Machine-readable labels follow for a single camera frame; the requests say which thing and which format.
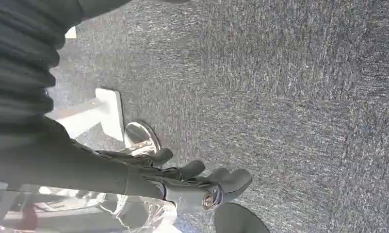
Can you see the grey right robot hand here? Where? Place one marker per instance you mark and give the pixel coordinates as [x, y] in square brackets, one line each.
[69, 167]

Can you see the small white block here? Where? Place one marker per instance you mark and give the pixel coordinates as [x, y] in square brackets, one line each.
[71, 33]

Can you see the white table leg base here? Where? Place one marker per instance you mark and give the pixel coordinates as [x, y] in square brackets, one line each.
[109, 109]

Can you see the clear plastic bag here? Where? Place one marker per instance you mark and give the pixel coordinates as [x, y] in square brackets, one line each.
[143, 214]

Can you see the ribbed grey right arm sleeve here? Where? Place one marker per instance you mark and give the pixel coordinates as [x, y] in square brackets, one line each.
[17, 54]

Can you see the round silver levelling foot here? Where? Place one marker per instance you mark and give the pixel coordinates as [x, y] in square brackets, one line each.
[140, 136]

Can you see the white metal frame bar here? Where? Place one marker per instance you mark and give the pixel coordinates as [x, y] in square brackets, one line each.
[3, 205]

